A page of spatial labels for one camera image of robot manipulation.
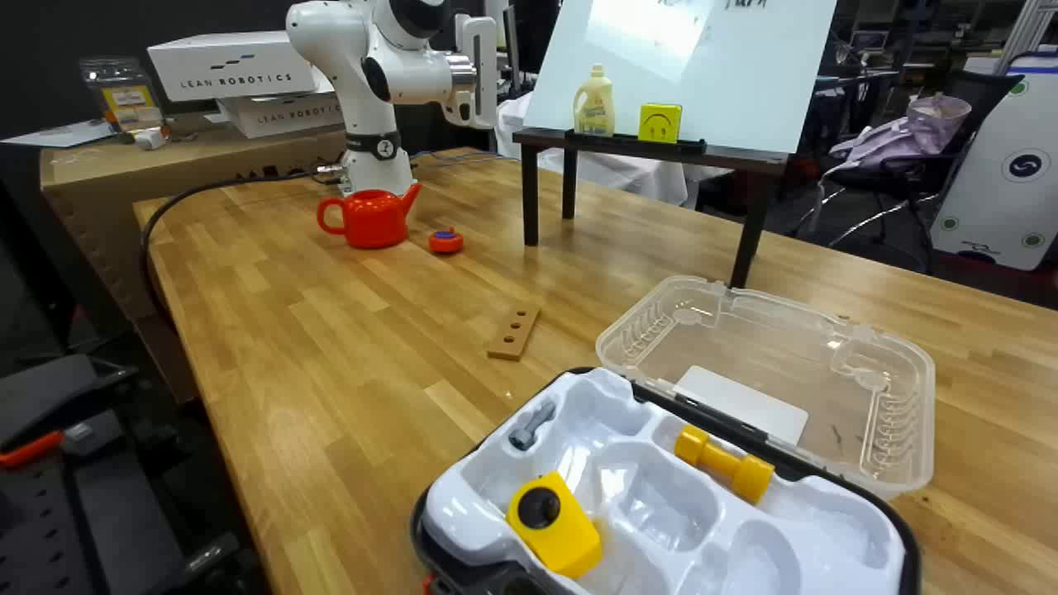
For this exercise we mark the clear plastic case lid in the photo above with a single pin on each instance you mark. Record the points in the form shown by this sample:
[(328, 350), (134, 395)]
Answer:
[(869, 395)]

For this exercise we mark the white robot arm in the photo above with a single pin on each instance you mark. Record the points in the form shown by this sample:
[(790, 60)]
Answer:
[(381, 53)]

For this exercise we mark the red teapot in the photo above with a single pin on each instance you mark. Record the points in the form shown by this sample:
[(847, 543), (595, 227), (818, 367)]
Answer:
[(369, 218)]

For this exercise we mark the yellow sticky note block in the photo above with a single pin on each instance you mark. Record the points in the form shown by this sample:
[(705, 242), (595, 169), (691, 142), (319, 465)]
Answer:
[(658, 125)]

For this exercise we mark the brown wooden block with holes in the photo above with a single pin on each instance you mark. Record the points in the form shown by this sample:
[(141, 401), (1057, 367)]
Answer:
[(513, 331)]

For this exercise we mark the black case white tray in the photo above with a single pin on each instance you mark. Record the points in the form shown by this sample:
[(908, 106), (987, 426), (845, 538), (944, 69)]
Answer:
[(664, 524)]

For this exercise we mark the red blue tape measure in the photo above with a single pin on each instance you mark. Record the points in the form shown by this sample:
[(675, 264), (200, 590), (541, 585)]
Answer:
[(445, 242)]

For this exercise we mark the grey small toy piece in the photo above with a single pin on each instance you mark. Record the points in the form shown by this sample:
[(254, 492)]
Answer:
[(528, 428)]

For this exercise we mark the cardboard box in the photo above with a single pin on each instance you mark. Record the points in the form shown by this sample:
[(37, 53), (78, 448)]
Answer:
[(92, 194)]

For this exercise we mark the white machine with blue logo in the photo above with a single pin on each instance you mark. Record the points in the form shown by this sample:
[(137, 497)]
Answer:
[(1004, 200)]

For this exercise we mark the small black side table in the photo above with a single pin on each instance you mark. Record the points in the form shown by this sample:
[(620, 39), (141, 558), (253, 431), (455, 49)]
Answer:
[(632, 168)]

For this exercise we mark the yellow cylinder toy piece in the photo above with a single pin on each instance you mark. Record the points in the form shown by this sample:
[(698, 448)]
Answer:
[(746, 476)]

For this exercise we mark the white paper label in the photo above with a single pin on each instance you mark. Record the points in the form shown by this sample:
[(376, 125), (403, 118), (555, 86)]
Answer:
[(749, 405)]

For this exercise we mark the white board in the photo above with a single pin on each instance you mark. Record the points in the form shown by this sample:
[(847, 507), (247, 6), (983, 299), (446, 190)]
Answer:
[(739, 70)]

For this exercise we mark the white box on shelf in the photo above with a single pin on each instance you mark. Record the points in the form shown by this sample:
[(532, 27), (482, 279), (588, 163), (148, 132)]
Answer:
[(231, 69)]

